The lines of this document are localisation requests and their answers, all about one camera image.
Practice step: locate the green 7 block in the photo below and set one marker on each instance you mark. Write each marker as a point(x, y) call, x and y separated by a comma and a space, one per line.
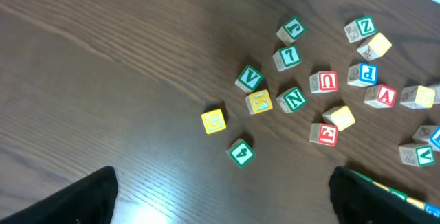
point(287, 57)

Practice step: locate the green v block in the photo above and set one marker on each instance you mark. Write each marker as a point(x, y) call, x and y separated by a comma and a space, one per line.
point(418, 155)
point(249, 79)

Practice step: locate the green Z block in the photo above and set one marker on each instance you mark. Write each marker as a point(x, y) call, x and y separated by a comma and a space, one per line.
point(360, 29)

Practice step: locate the green 4 block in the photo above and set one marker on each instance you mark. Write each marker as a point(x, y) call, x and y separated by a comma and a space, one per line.
point(241, 153)

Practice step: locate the yellow S block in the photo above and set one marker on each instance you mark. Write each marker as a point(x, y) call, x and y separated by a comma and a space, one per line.
point(418, 97)

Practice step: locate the yellow C block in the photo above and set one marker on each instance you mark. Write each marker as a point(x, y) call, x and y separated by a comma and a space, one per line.
point(213, 121)

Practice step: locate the blue T block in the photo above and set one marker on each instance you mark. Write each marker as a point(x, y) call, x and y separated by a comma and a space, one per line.
point(432, 210)

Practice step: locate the red A block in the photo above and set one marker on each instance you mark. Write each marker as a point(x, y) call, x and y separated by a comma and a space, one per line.
point(380, 96)

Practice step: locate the red E block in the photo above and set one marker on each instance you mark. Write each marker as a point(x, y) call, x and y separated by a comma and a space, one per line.
point(324, 134)

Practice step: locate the yellow O block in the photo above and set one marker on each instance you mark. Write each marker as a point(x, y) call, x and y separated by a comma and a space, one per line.
point(386, 188)
point(416, 203)

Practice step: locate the green N block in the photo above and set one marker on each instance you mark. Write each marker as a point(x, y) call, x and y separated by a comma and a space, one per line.
point(291, 100)

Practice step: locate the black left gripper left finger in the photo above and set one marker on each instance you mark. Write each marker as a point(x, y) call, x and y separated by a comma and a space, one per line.
point(89, 200)

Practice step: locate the green B block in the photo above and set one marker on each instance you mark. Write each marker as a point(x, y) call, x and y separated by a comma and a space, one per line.
point(399, 194)

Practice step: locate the yellow block middle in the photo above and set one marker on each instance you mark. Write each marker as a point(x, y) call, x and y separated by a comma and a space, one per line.
point(340, 116)

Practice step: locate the red U block left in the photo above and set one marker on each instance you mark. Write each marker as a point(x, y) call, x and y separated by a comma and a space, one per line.
point(324, 82)

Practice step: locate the green R block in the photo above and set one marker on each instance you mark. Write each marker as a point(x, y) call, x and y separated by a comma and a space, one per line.
point(362, 176)

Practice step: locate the blue P block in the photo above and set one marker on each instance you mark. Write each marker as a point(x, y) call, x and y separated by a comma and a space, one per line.
point(363, 75)

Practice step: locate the green V block centre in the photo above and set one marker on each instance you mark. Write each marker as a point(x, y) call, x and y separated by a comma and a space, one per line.
point(418, 155)

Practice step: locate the yellow X block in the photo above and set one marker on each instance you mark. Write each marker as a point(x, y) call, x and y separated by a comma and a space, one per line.
point(259, 102)

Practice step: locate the blue I block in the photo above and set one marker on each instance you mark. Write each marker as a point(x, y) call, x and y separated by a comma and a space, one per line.
point(428, 134)

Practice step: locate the yellow block far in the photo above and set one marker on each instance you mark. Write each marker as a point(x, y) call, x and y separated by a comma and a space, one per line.
point(374, 47)

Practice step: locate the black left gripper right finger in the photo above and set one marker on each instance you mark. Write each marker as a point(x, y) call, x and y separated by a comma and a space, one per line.
point(356, 200)

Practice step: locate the green block far left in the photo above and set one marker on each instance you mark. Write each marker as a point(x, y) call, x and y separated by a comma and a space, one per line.
point(291, 31)

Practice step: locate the green V block left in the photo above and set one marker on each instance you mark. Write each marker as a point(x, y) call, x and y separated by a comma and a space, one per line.
point(249, 79)

